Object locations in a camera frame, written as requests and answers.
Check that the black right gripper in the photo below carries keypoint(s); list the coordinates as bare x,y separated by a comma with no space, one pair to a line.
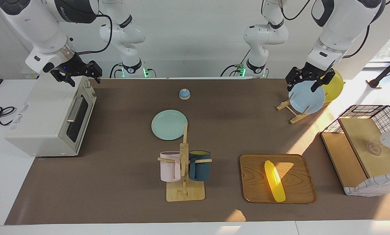
73,65

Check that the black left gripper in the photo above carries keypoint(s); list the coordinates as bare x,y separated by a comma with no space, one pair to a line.
312,72

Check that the glass oven door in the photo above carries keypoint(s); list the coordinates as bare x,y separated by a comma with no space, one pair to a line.
80,117

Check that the mint green plate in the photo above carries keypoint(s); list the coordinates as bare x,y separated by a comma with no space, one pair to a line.
168,125

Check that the yellow corn cob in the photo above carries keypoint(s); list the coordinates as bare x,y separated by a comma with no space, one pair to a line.
274,181

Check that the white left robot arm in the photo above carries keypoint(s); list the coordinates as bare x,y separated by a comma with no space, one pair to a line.
341,23

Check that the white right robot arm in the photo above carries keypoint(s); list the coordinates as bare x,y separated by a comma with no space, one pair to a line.
41,29

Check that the white toaster oven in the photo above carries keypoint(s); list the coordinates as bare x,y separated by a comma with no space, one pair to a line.
38,114

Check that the light blue plate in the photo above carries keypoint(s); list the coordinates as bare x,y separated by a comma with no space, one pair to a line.
305,98

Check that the yellow plate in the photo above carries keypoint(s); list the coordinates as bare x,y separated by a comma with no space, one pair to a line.
335,88

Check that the wooden plate rack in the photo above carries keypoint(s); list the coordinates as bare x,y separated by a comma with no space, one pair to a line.
296,118

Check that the white socket box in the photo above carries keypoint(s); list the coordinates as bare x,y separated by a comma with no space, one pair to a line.
30,75

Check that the wooden lid board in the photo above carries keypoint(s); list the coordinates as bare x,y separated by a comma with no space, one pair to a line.
361,137

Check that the wooden base board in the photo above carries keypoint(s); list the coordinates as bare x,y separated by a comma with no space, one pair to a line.
341,160

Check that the wooden tray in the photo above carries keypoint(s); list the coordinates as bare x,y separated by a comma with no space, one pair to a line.
296,192

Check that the brown table mat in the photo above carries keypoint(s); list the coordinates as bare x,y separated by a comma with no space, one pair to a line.
116,182

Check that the white checked cloth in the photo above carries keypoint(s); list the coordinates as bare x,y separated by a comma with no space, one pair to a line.
374,186

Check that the pink mug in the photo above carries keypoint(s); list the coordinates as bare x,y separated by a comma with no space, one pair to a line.
168,168

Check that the dark blue mug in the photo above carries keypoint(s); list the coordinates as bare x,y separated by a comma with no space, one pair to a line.
201,169

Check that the wooden mug rack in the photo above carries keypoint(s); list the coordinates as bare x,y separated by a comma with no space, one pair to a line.
185,194

